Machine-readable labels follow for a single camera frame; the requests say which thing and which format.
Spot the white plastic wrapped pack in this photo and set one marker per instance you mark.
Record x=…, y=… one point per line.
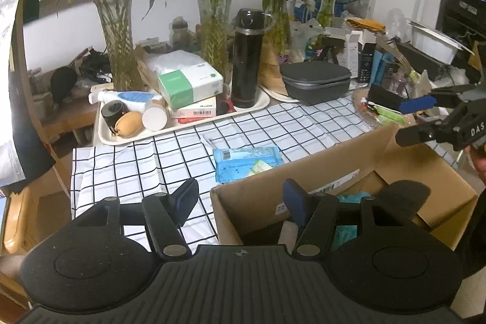
x=174, y=60

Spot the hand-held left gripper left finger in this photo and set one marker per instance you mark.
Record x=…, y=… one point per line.
x=186, y=200

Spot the blue box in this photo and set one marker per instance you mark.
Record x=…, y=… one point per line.
x=381, y=67

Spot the white red flat box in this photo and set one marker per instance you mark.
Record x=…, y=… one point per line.
x=197, y=110

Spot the wooden chair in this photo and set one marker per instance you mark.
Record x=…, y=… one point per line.
x=26, y=221

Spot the green snack packet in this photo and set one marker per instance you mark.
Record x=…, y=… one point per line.
x=387, y=114

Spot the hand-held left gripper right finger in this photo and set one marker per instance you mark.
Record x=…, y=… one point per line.
x=294, y=202

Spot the black cloth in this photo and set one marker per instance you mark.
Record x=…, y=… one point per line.
x=406, y=195

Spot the black white checked tablecloth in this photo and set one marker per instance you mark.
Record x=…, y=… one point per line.
x=133, y=164

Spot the small black tripod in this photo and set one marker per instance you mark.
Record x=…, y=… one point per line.
x=330, y=47

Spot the cardboard box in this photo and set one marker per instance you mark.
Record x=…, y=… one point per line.
x=258, y=195

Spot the black round object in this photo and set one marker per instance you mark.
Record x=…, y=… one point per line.
x=62, y=83

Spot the white printed plastic bag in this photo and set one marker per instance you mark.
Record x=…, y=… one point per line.
x=305, y=39

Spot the person's right hand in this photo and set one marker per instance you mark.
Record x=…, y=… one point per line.
x=480, y=164

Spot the white blue spray bottle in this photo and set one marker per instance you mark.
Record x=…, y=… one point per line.
x=129, y=96

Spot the teal cloth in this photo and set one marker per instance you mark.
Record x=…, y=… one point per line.
x=347, y=233

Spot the grey hard zip case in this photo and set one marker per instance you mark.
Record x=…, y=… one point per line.
x=315, y=81

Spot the green white tissue box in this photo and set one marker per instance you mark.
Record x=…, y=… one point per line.
x=190, y=85

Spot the wooden side table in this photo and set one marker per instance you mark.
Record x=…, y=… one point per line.
x=64, y=119

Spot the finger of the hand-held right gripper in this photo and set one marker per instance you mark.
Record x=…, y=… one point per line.
x=417, y=134
x=417, y=104

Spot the dark bottle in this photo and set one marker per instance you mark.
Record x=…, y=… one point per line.
x=179, y=33

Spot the silver foil board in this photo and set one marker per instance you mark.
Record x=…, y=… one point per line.
x=9, y=81

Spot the cream plastic tray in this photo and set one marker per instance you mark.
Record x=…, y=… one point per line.
x=108, y=137

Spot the white pot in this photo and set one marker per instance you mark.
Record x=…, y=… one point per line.
x=433, y=41

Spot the yellow cloth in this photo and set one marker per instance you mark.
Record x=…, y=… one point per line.
x=366, y=24

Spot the green white packet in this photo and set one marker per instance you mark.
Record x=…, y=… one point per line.
x=262, y=166

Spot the blue wet wipes pack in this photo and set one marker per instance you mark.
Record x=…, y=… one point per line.
x=239, y=162

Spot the blue plastic bag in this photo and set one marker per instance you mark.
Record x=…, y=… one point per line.
x=307, y=5

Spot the black slim box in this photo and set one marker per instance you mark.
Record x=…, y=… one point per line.
x=365, y=62

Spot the white carton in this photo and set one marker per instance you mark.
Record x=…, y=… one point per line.
x=353, y=50

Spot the black block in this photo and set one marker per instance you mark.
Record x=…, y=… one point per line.
x=383, y=96

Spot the black tape roll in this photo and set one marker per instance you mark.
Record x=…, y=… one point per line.
x=112, y=111

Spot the black thermos bottle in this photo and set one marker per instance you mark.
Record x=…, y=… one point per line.
x=245, y=66

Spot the white lidded jar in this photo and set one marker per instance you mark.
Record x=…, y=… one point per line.
x=155, y=118

